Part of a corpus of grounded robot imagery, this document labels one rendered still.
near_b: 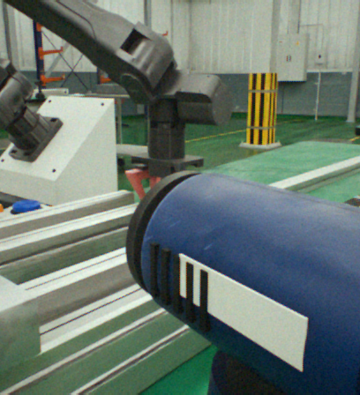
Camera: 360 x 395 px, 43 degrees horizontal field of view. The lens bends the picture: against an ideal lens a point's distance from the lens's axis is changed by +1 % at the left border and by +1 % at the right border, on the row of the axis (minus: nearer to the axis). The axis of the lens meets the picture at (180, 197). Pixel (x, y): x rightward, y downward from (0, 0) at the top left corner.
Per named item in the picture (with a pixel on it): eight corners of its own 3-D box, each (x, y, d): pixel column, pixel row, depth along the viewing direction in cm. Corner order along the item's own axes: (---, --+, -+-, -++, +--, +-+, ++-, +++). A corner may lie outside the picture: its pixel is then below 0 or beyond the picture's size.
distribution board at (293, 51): (273, 117, 1213) (277, 26, 1155) (320, 119, 1140) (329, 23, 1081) (268, 118, 1191) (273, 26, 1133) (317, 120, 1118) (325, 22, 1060)
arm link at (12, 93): (19, 108, 100) (5, 126, 98) (-14, 73, 93) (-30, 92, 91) (46, 109, 95) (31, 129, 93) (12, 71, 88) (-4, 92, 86)
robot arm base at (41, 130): (41, 120, 107) (11, 159, 103) (18, 94, 102) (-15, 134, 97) (65, 122, 102) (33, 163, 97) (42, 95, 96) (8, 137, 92)
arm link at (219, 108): (145, 32, 64) (115, 74, 61) (214, 26, 58) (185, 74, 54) (177, 94, 73) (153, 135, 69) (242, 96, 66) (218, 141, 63)
